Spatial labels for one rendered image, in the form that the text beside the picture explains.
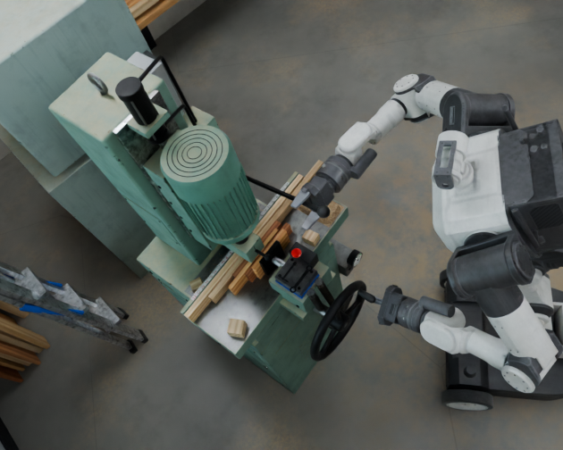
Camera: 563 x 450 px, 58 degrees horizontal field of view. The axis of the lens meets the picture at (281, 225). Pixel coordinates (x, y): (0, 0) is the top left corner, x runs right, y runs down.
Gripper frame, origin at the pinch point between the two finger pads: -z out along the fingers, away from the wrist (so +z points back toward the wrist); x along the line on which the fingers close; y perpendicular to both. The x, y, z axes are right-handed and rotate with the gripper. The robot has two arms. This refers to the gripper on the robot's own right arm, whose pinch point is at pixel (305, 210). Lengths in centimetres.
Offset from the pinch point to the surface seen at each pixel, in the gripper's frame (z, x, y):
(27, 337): -93, 72, 134
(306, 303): -17.8, 21.4, -6.1
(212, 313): -36.3, 20.9, 18.1
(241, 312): -30.5, 22.3, 10.6
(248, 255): -17.0, 10.2, 13.1
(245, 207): -12.7, -14.4, 5.3
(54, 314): -71, 36, 89
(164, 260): -30, 25, 52
